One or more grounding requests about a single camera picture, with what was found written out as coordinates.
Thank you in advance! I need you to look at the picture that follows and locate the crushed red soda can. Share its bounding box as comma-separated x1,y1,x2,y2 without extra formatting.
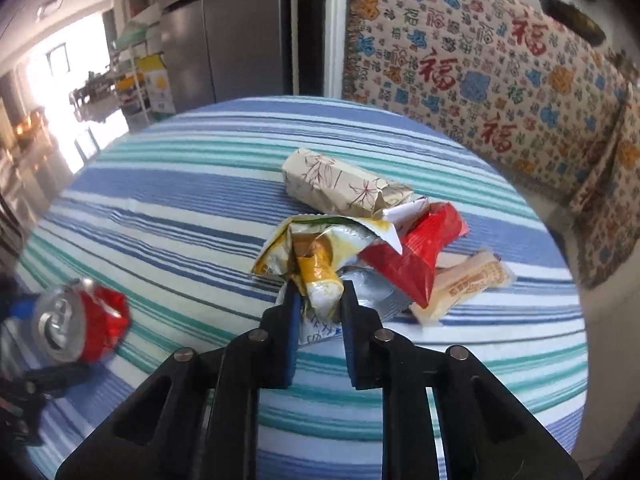
30,278,131,364

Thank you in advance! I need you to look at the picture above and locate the yellow snack bag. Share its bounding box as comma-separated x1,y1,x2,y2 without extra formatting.
252,214,401,344

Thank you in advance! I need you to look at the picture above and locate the cream biscuit packet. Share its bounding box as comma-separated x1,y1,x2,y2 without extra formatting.
410,250,515,326

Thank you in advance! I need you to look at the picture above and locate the silver foil wrapper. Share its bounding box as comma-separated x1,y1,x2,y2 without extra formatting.
337,266,412,322

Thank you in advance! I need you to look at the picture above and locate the blue striped tablecloth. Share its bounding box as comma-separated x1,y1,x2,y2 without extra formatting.
16,96,588,479

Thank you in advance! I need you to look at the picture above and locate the red snack wrapper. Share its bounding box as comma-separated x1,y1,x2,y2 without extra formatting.
358,203,469,309

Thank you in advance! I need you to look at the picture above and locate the beige floral paper wrapper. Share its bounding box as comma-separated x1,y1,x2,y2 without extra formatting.
282,148,428,222

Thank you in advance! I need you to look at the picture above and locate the yellow white cardboard box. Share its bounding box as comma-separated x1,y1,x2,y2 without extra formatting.
137,53,176,115

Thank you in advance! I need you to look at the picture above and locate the patterned fu character cloth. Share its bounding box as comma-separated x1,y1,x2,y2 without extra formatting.
343,0,639,288

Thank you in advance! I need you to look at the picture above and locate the white storage rack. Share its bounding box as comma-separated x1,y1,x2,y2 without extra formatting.
110,21,151,132

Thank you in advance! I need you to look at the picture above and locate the grey double door refrigerator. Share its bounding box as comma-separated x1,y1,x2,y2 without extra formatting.
158,0,293,113

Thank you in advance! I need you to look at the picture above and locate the black wok with lid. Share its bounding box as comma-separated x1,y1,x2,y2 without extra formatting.
538,0,606,47

